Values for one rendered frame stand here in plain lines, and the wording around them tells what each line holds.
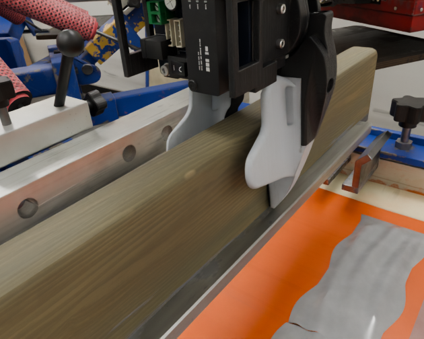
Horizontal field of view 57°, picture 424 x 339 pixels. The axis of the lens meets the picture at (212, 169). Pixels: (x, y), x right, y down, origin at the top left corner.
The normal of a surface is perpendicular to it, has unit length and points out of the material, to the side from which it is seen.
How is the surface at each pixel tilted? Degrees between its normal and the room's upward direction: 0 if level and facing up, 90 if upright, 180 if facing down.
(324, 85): 102
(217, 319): 0
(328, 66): 82
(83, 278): 90
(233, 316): 0
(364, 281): 32
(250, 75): 90
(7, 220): 90
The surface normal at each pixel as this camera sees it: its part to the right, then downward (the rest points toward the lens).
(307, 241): -0.06, -0.87
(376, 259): 0.33, -0.58
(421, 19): 0.39, 0.44
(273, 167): 0.79, 0.18
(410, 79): -0.61, 0.43
